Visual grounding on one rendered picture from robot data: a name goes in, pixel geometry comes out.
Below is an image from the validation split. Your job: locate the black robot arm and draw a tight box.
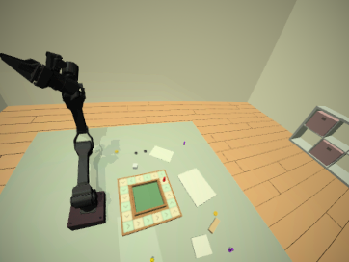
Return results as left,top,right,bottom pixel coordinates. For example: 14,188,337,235
45,51,98,214

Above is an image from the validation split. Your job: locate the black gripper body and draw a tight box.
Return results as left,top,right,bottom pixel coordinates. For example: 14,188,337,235
33,64,66,90

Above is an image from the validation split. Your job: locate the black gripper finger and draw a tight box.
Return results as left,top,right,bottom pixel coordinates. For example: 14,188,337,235
1,56,41,83
0,53,33,64

